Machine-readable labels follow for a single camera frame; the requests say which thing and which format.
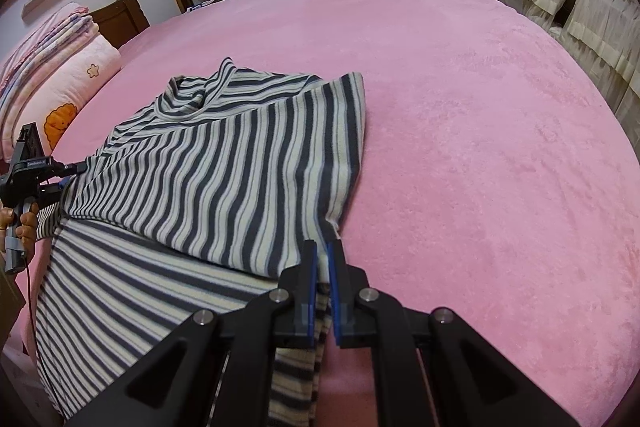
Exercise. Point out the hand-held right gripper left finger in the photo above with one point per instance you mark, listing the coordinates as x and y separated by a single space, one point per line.
312 297

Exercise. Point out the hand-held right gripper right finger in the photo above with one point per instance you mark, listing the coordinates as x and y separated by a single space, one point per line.
334 297

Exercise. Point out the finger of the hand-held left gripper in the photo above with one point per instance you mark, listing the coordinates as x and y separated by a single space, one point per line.
70 167
52 194

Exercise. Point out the striped grey and navy shirt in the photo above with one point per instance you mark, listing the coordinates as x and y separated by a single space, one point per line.
200 167

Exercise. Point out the person's left hand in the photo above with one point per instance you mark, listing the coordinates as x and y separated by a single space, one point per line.
26 227

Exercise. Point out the cream cartoon print quilt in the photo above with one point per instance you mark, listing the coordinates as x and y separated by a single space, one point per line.
75 77

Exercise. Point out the pink striped folded quilt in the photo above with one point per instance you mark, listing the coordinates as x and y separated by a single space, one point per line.
30 52

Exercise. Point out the dark wooden headboard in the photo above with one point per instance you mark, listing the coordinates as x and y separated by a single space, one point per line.
122 19

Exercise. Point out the pink fleece bed blanket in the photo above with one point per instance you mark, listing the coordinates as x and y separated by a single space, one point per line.
475 157

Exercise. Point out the blue and white packet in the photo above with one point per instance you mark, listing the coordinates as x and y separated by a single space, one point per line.
202 4

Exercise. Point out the cream lace-covered furniture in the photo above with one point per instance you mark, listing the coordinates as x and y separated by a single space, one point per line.
600 7

